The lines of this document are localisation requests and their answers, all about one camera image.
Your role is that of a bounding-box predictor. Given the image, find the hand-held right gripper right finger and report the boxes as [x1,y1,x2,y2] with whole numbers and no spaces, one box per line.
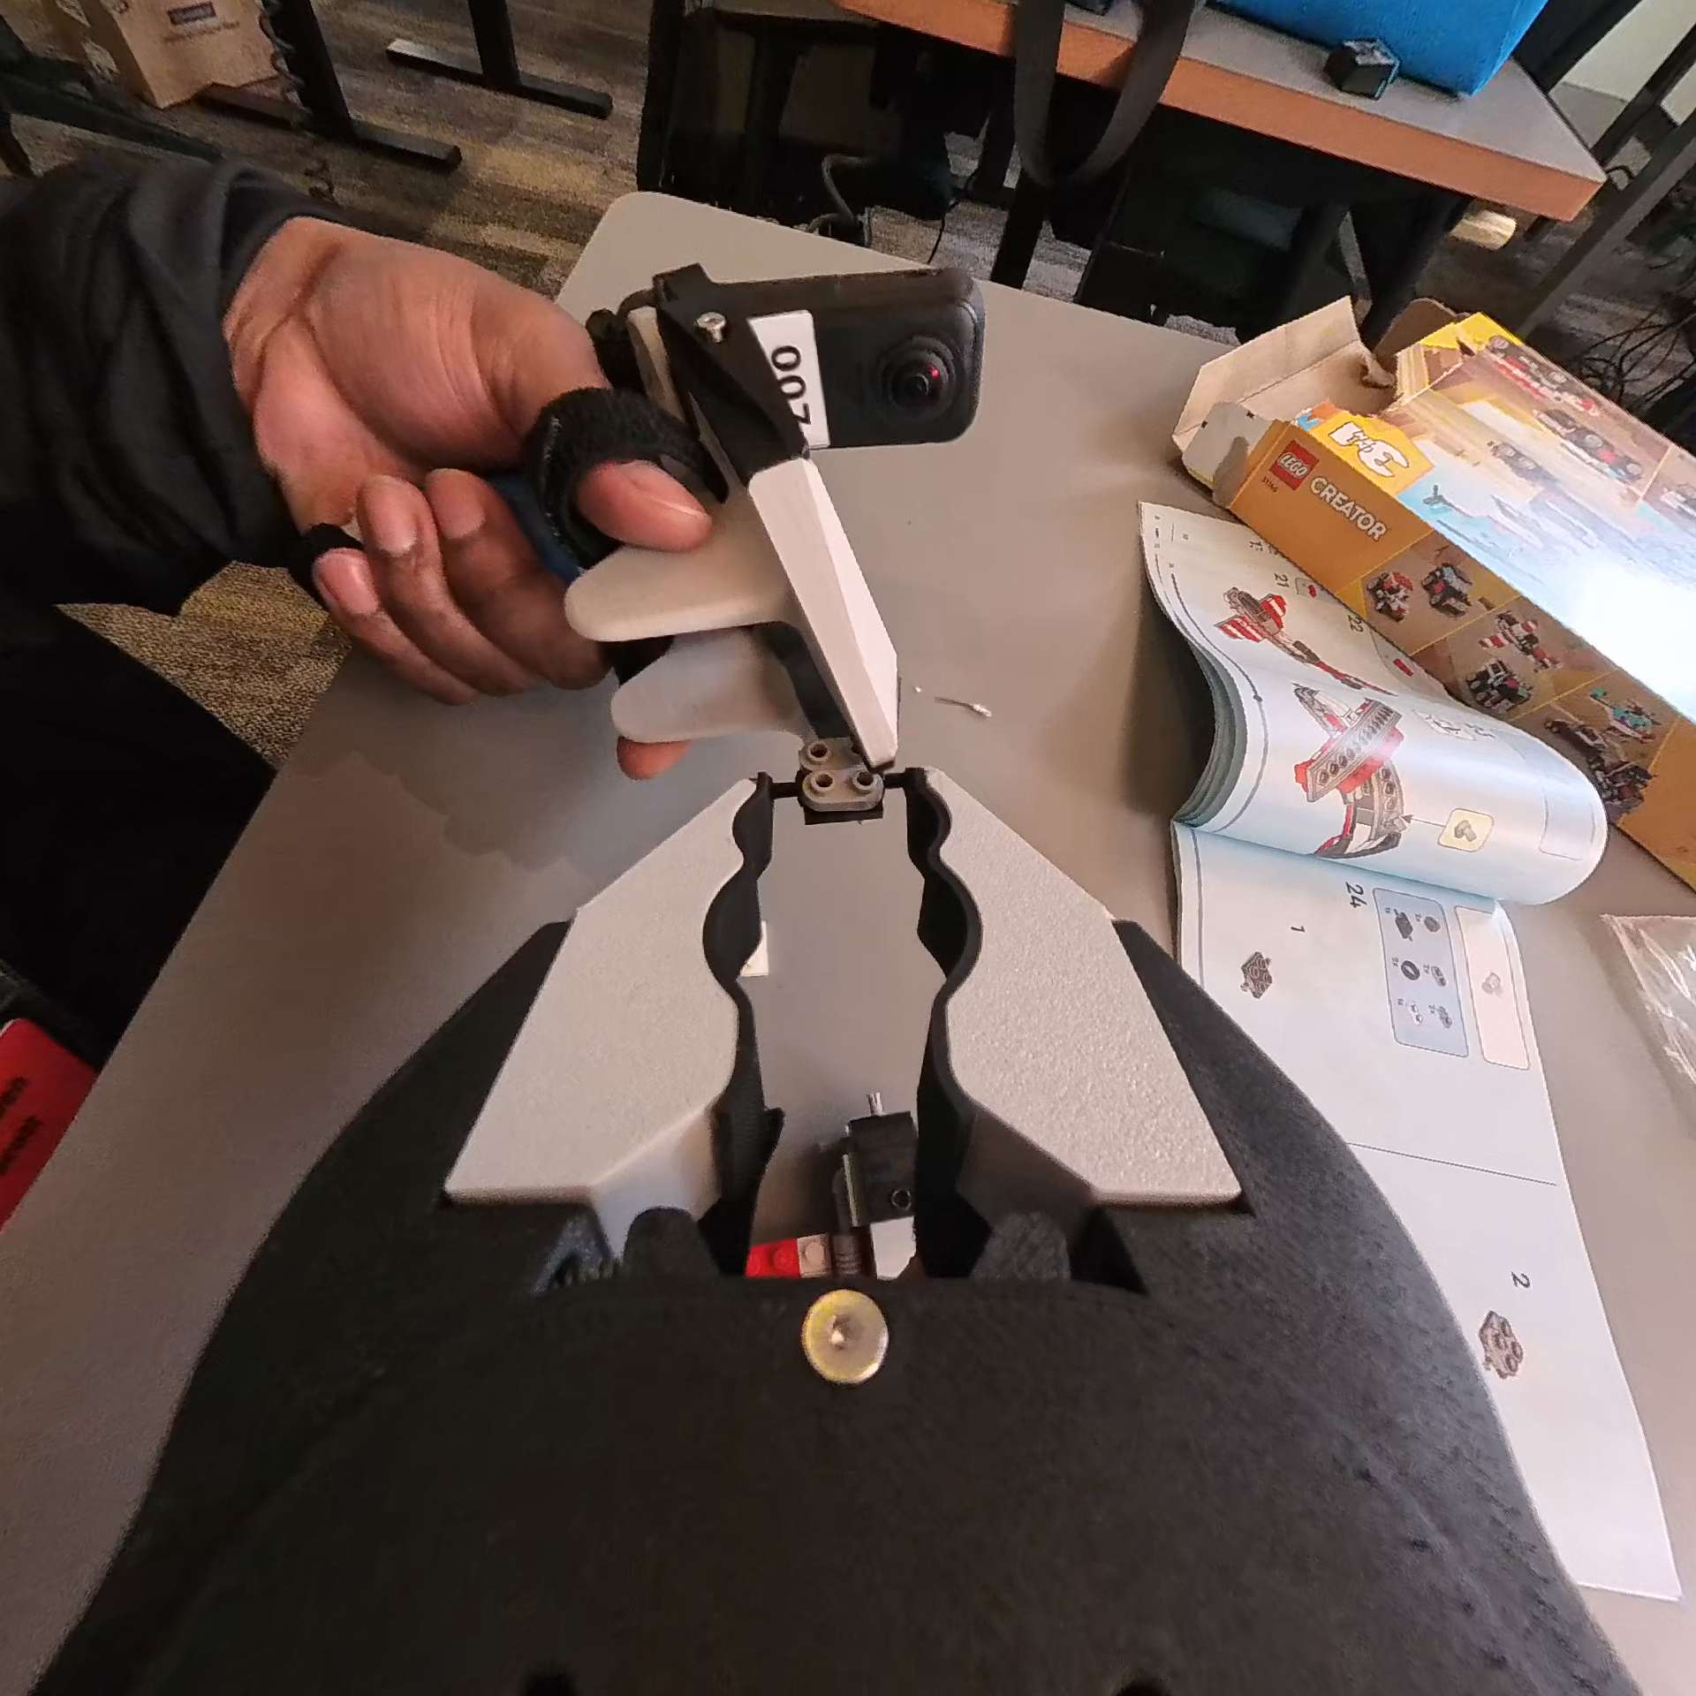
[904,766,1256,1257]

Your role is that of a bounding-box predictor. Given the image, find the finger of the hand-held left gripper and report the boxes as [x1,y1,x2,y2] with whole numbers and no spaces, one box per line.
[745,453,906,772]

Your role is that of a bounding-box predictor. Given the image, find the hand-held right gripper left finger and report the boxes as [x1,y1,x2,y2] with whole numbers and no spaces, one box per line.
[444,772,786,1247]

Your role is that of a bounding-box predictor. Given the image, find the small grey black brick piece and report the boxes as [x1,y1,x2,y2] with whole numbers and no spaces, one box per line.
[796,736,889,827]

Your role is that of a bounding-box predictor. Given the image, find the person's left forearm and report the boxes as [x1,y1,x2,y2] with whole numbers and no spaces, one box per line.
[0,158,358,626]

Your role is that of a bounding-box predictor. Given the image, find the person's left hand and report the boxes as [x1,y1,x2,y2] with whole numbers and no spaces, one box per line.
[226,217,718,783]

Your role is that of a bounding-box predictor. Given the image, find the red white brick assembly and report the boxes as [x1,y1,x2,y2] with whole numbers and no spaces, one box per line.
[743,1090,926,1281]

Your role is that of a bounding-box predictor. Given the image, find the brick instruction booklet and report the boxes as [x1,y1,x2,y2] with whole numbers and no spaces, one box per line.
[1140,500,1688,1599]

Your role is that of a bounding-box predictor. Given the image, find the wood-edged grey table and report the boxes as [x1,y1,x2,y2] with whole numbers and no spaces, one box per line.
[841,0,1608,221]

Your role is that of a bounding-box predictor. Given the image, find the black table legs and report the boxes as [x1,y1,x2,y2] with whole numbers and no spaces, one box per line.
[258,0,615,170]

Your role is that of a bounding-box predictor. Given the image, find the person's dark clothing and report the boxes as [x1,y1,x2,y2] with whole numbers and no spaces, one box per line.
[0,603,283,1061]

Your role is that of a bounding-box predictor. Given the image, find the red object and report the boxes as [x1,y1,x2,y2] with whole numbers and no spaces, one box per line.
[0,1017,97,1226]

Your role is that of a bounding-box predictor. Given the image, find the clear plastic bag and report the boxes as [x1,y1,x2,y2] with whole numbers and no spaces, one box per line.
[1600,911,1696,1064]

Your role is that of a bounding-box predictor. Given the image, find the blue foam block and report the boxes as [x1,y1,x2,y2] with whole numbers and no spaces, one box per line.
[1213,0,1549,96]

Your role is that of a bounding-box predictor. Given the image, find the cardboard brick set box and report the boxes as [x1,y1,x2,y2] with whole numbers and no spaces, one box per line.
[1172,296,1696,891]

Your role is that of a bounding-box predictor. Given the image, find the brown cardboard box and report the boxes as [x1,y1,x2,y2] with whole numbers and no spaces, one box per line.
[73,0,283,109]

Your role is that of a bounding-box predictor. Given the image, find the black strap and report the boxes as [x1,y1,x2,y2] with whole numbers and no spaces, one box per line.
[1014,0,1201,190]

